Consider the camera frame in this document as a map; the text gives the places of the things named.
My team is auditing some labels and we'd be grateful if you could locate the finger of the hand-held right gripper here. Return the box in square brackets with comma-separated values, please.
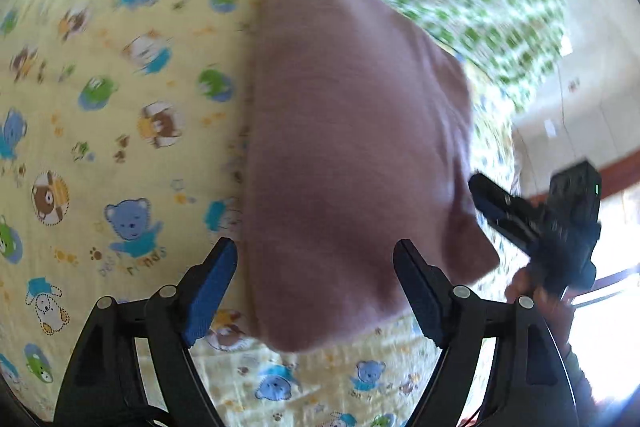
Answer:
[481, 203, 543, 256]
[469, 173, 548, 222]

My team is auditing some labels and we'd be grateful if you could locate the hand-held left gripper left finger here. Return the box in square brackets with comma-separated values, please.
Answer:
[52, 237, 238, 427]

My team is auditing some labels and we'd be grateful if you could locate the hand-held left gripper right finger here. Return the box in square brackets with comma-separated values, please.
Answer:
[392, 238, 578, 427]

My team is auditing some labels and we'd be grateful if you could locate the purple knitted sweater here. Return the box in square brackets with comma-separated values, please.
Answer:
[240, 0, 502, 354]

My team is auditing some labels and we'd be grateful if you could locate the person's right hand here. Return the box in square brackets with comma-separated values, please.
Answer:
[505, 264, 573, 348]

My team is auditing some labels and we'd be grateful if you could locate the yellow cartoon printed blanket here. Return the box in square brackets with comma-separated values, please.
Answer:
[0, 0, 523, 427]

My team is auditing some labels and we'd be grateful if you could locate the person's right forearm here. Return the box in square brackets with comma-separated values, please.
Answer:
[559, 339, 608, 427]

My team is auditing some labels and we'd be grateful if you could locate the thin white cable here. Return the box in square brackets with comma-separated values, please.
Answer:
[559, 52, 592, 164]

